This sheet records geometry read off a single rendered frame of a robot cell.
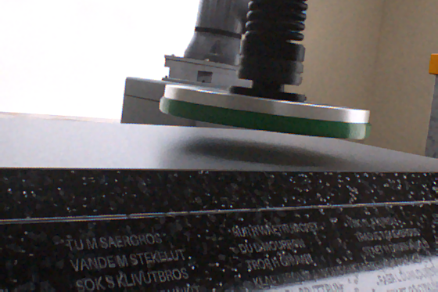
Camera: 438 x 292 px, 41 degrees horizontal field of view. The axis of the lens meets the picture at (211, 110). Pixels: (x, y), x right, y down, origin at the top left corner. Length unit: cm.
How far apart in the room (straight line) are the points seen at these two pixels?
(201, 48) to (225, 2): 15
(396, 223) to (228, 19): 128
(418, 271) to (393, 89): 803
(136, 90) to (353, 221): 136
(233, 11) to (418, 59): 673
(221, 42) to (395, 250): 129
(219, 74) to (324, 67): 625
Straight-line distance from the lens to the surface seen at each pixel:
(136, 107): 180
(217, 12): 177
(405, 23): 859
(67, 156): 43
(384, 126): 859
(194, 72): 173
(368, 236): 52
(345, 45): 824
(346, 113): 54
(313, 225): 48
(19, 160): 40
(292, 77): 59
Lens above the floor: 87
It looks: 3 degrees down
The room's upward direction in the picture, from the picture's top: 7 degrees clockwise
